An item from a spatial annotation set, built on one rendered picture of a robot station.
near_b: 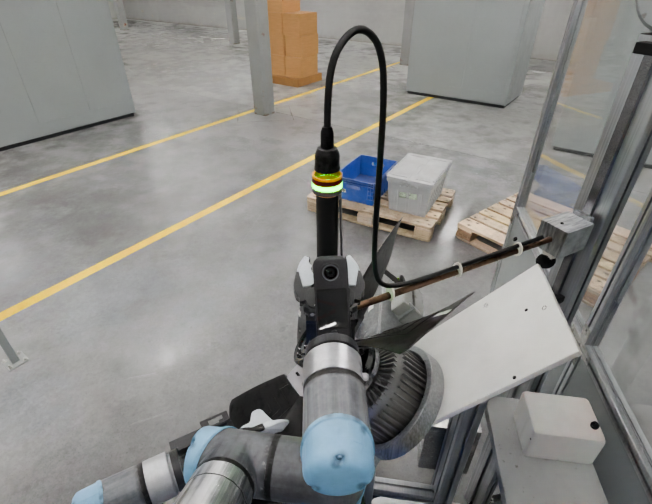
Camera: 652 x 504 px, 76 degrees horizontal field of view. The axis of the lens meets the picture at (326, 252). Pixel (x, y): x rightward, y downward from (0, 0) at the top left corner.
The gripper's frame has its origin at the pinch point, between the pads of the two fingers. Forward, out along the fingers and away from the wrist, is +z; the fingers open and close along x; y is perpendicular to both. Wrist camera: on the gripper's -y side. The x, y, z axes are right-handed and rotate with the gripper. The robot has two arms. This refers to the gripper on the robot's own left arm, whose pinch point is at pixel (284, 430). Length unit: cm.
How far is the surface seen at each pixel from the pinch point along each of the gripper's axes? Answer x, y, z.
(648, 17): -65, -2, 80
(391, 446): 11.1, -6.7, 20.4
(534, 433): 23, -15, 58
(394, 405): 4.3, -3.0, 23.6
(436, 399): 4.0, -6.5, 32.0
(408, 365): -0.1, 1.2, 30.4
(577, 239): -21, -4, 73
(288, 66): 5, 759, 338
